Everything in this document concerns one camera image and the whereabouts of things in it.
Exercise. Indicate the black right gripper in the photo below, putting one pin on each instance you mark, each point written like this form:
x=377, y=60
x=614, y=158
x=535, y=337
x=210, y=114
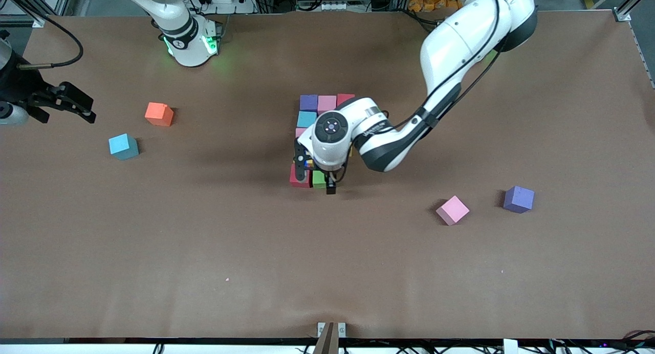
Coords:
x=23, y=89

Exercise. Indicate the orange foam block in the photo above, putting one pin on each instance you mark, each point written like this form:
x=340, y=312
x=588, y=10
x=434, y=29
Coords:
x=158, y=114

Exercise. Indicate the purple foam block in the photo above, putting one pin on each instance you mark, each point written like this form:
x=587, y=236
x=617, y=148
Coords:
x=308, y=102
x=518, y=199

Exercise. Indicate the paper table cover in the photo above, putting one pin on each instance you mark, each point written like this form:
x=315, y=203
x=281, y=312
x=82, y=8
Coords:
x=327, y=272

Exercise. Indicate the green foam block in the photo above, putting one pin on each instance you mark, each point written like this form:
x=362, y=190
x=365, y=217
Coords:
x=318, y=180

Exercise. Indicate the mauve pink foam block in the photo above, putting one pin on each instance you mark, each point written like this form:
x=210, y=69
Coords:
x=326, y=103

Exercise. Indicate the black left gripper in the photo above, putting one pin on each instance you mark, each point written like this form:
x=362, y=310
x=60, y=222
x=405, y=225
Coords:
x=330, y=184

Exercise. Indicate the blue foam block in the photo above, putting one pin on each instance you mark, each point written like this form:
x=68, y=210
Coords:
x=123, y=147
x=306, y=118

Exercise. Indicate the red foam block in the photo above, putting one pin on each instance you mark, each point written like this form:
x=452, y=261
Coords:
x=344, y=98
x=297, y=182

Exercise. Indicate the small white box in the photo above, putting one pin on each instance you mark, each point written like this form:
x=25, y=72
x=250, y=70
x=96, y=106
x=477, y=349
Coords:
x=510, y=346

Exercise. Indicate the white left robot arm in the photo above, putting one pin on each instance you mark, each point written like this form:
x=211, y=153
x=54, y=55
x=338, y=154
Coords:
x=332, y=129

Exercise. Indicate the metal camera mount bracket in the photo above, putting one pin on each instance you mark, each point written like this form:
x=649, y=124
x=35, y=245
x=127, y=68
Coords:
x=331, y=338

